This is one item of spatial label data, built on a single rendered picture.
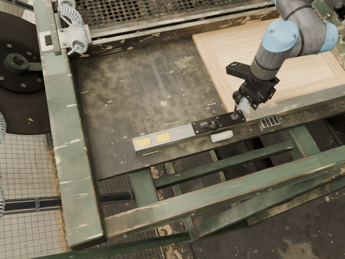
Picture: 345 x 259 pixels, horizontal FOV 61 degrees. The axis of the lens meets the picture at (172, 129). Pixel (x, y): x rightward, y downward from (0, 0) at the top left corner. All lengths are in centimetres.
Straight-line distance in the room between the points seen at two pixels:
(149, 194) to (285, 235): 169
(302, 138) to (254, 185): 34
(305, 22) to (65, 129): 77
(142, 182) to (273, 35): 64
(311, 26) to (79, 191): 77
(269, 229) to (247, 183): 163
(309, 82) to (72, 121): 95
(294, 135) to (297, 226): 135
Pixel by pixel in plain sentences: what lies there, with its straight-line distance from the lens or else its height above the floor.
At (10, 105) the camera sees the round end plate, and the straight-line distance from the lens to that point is 155.
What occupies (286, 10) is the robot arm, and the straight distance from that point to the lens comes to 88.
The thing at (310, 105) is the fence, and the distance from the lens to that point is 126.
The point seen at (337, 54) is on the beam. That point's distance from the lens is 149.
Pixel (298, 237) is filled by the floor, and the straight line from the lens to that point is 252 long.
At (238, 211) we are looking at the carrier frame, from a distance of 178.
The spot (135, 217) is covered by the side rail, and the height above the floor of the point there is 171.
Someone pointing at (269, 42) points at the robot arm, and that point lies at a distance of 76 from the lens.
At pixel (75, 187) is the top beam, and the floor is 186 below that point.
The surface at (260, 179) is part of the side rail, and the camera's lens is 102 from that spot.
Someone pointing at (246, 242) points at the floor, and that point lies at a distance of 275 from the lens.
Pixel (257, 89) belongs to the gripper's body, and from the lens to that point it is 90.
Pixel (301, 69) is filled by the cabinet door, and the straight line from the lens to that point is 138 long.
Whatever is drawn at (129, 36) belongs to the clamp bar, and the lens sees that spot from 128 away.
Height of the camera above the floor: 226
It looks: 43 degrees down
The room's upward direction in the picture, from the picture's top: 83 degrees counter-clockwise
